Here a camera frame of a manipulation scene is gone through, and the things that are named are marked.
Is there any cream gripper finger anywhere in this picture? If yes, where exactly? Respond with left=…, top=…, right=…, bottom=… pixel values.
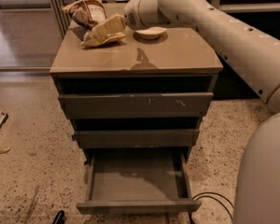
left=91, top=14, right=126, bottom=41

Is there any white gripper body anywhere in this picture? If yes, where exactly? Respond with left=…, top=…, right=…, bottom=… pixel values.
left=124, top=0, right=146, bottom=31

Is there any brown chip bag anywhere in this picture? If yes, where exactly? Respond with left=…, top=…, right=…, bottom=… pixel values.
left=62, top=0, right=122, bottom=48

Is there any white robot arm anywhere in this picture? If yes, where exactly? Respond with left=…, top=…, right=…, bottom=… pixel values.
left=124, top=0, right=280, bottom=224

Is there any grey drawer cabinet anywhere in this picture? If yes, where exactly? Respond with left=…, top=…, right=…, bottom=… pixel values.
left=49, top=1, right=224, bottom=165

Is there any grey top drawer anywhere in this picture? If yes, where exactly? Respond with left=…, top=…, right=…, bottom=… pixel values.
left=58, top=92, right=213, bottom=119

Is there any grey drawer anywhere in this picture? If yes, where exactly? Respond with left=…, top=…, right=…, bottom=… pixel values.
left=58, top=92, right=213, bottom=119
left=77, top=148, right=201, bottom=215
left=74, top=129, right=200, bottom=148

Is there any grey middle drawer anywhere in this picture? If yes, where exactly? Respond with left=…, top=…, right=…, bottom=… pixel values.
left=74, top=129, right=200, bottom=148

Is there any grey bottom drawer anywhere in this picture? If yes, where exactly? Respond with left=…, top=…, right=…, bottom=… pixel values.
left=77, top=148, right=201, bottom=215

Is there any white paper bowl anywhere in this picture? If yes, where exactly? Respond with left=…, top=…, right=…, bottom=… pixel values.
left=136, top=27, right=166, bottom=40

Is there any black object bottom edge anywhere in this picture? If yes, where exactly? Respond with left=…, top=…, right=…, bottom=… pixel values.
left=51, top=210, right=65, bottom=224

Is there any metal window frame post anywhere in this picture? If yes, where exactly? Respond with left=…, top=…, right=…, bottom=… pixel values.
left=49, top=0, right=70, bottom=37

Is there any black cable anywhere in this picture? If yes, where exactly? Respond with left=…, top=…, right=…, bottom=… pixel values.
left=188, top=191, right=235, bottom=224

